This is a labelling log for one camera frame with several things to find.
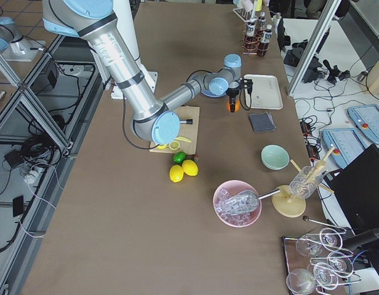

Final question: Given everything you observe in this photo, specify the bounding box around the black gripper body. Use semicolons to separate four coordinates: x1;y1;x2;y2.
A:
226;79;253;99

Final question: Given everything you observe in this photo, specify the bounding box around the orange mandarin fruit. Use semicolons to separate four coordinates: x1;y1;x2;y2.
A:
226;100;241;112

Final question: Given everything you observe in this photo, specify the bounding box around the blue ceramic plate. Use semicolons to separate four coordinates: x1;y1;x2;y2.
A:
201;90;226;98

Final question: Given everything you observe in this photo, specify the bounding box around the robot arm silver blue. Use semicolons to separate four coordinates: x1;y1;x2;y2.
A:
42;0;241;144
0;17;25;55

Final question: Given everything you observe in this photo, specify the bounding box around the cream plastic tray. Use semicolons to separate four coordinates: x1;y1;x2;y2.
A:
244;74;283;110

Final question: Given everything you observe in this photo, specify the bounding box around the dark grey folded cloth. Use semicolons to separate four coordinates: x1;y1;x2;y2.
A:
249;112;276;132

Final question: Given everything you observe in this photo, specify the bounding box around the wooden cutting board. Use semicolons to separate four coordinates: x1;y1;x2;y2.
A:
150;106;200;155

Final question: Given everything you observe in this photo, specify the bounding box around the dark drink bottle front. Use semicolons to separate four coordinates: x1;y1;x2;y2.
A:
257;25;273;57

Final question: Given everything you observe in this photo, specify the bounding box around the dark drink bottle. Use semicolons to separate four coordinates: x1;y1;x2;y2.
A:
257;25;273;57
244;18;256;48
257;12;266;36

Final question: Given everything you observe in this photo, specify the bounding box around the dark drink bottle middle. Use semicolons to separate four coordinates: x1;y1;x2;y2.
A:
244;18;256;48

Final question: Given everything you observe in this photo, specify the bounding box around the dark drink bottle back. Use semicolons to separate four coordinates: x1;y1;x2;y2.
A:
257;12;266;36

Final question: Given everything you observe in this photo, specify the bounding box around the green ceramic bowl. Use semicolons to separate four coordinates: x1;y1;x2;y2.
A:
261;144;290;170

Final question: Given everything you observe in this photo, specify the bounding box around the lemon slice upper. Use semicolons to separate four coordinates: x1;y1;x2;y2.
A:
169;140;180;151

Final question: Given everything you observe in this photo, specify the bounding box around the lemon slice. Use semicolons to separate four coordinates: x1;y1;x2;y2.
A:
169;140;180;151
157;144;167;150

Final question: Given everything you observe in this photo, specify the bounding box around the green lime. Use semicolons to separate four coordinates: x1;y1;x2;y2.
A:
173;151;186;165

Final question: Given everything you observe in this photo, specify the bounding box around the yellow lemon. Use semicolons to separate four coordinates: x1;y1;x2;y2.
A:
169;165;184;183
182;159;199;176

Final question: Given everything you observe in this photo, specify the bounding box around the lemon slice lower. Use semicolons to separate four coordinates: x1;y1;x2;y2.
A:
157;144;167;150

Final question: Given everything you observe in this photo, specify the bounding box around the pink plastic cup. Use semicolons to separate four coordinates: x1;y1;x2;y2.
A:
241;0;254;12

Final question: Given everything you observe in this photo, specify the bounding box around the clear glass mug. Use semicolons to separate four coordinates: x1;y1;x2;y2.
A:
289;166;323;199

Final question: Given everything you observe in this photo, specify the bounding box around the wooden cup tree stand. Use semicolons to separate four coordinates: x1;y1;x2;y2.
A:
271;146;334;218

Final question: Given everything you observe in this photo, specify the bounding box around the pink bowl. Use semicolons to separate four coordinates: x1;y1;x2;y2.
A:
212;180;262;228

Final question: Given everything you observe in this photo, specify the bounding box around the teach pendant near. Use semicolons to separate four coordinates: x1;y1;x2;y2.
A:
322;128;368;168

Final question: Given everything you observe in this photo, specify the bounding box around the teach pendant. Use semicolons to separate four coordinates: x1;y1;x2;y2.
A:
322;128;368;168
347;104;379;145

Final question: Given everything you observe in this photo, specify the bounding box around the teach pendant far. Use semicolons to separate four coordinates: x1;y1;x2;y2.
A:
347;104;379;145

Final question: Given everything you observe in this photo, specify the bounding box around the black monitor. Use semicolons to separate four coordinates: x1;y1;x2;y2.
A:
324;144;379;230

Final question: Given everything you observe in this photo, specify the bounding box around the wine glass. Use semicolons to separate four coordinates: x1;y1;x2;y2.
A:
313;262;338;290
285;268;316;294
327;251;353;277
295;234;323;258

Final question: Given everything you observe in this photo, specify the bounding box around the black framed wooden tray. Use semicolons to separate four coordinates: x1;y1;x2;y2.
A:
282;234;362;294

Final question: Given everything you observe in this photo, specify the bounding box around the copper wire bottle rack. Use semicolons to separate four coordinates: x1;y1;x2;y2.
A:
242;28;263;55

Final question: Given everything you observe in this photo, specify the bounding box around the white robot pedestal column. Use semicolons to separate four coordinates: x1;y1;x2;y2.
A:
113;0;158;92

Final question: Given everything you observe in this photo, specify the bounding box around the aluminium frame post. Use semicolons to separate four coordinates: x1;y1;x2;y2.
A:
287;0;341;96

